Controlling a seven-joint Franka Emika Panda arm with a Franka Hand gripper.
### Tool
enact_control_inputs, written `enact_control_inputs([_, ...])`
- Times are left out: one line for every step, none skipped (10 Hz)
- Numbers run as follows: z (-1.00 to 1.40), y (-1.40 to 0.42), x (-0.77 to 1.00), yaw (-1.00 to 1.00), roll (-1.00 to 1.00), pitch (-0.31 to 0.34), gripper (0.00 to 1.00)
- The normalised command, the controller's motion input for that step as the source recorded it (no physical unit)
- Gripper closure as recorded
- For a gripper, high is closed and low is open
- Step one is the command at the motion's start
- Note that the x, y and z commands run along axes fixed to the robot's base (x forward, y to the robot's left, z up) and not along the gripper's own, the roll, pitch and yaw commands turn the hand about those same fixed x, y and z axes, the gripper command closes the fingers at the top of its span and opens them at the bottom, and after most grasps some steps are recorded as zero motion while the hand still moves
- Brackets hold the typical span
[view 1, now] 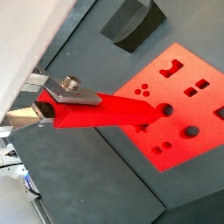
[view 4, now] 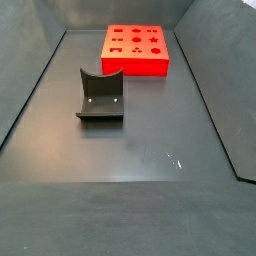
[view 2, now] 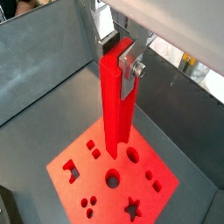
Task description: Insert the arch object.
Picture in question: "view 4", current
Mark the black curved holder stand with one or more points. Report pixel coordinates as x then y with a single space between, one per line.
103 95

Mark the red shape sorter box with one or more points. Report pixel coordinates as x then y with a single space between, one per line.
139 50

